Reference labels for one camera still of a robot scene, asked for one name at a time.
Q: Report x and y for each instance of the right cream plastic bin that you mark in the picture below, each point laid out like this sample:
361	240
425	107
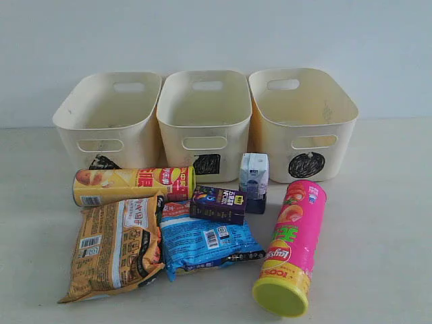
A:
302	119

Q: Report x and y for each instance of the middle cream plastic bin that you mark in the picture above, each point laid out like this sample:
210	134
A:
204	118

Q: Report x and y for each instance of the left cream plastic bin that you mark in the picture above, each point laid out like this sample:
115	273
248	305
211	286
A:
108	121

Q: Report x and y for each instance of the pink Lays chips can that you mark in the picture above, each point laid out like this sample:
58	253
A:
285	276

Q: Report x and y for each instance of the purple drink carton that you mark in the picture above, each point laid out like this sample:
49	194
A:
218	204

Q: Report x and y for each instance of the white blue milk carton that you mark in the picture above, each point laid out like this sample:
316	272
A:
253	181

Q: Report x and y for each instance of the cream plastic bin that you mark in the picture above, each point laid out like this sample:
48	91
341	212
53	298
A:
108	121
302	119
204	118

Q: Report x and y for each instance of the yellow chips can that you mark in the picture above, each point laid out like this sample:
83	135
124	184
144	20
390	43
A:
94	187

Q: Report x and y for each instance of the blue noodle packet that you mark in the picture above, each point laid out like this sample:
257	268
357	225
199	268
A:
191	244

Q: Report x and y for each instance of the orange noodle packet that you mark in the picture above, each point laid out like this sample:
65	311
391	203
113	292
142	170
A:
118	249

